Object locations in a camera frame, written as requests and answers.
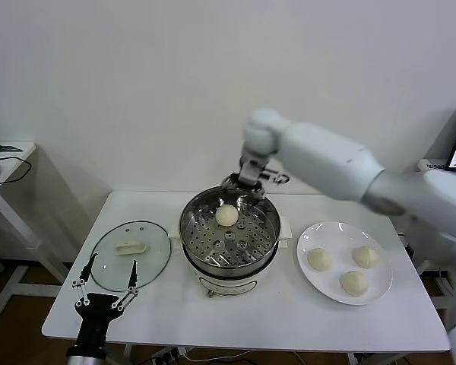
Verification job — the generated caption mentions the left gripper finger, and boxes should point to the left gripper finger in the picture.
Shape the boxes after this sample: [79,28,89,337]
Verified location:
[112,259,140,311]
[71,252,100,308]

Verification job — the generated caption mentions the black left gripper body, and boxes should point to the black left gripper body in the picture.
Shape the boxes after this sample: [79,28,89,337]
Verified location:
[72,291,125,350]

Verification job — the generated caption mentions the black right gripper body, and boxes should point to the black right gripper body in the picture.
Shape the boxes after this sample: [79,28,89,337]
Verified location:
[236,159,268,190]

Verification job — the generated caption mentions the white steamed baozi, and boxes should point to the white steamed baozi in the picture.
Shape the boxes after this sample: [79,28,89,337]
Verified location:
[339,270,369,297]
[352,245,382,270]
[307,247,334,272]
[214,204,239,228]

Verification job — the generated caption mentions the glass lid with cream handle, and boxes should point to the glass lid with cream handle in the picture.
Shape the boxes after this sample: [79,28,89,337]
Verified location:
[88,220,173,294]

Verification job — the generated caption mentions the stainless steel steamer basket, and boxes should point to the stainless steel steamer basket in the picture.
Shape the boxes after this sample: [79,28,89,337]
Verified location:
[179,185,282,269]

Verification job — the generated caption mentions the white power strip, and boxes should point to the white power strip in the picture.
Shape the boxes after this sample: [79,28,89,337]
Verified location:
[150,346,188,363]

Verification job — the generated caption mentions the cream electric cooker base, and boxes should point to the cream electric cooker base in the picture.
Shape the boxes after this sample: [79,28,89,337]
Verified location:
[168,217,292,300]

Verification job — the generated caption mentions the white round plate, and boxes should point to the white round plate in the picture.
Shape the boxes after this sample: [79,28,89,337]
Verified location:
[296,221,394,306]

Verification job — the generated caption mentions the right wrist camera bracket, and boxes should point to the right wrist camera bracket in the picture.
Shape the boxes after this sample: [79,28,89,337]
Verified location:
[261,170,290,186]

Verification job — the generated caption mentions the thin white cable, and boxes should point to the thin white cable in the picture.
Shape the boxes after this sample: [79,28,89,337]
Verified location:
[185,348,261,363]

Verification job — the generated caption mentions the thin black cable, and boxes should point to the thin black cable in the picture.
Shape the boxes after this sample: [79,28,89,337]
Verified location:
[0,155,33,188]

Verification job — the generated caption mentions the black power cable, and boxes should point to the black power cable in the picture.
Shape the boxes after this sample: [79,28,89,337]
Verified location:
[401,232,415,263]

